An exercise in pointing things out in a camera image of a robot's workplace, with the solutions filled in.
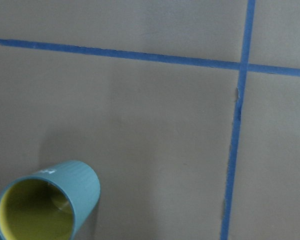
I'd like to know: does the teal mug yellow inside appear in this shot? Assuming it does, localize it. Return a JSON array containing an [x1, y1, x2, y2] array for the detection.
[[0, 160, 101, 240]]

